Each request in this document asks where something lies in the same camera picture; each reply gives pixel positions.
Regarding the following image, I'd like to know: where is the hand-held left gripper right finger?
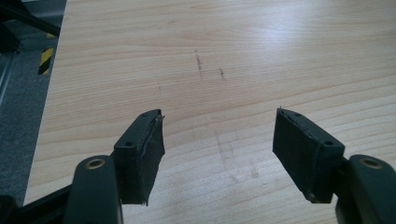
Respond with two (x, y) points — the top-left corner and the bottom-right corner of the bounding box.
(272, 107), (347, 204)

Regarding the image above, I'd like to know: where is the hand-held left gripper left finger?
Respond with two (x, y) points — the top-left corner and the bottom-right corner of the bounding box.
(111, 108), (166, 207)

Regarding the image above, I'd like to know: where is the yellow black striped tape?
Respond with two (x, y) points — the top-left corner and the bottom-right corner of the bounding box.
(37, 46), (56, 76)

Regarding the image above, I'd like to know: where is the black metal stand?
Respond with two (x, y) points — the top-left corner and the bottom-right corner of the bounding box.
(0, 0), (62, 54)

